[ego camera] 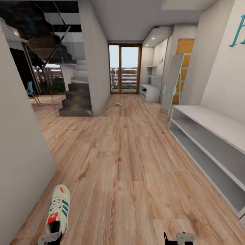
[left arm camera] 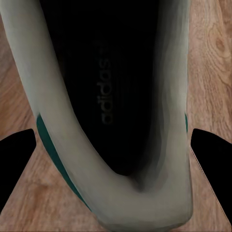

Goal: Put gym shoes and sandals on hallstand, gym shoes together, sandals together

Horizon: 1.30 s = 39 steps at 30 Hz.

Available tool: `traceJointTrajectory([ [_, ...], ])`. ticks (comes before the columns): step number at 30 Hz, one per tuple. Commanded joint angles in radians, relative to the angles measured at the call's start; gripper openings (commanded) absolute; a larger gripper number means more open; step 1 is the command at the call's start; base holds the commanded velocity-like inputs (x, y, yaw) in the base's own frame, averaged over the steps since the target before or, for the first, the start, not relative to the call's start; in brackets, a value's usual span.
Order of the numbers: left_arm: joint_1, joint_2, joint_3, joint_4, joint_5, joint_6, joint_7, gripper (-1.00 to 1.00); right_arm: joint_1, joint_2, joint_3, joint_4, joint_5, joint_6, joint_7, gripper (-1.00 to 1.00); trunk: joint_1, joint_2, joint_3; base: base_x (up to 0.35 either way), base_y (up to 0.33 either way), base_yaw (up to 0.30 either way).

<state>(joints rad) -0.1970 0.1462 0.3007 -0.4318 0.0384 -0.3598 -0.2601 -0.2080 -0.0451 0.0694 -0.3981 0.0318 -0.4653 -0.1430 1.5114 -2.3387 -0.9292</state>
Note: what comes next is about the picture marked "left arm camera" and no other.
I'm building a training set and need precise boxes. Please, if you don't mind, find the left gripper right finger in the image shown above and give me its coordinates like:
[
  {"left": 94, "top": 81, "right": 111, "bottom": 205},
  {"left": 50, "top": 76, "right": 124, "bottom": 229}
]
[{"left": 190, "top": 129, "right": 232, "bottom": 225}]

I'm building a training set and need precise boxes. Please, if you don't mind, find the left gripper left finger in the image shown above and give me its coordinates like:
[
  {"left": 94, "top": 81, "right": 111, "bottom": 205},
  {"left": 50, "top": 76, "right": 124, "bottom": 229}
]
[{"left": 0, "top": 129, "right": 36, "bottom": 213}]

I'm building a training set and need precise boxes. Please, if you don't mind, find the gym shoe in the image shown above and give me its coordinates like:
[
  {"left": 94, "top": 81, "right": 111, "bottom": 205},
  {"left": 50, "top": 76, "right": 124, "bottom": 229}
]
[{"left": 0, "top": 0, "right": 193, "bottom": 232}]

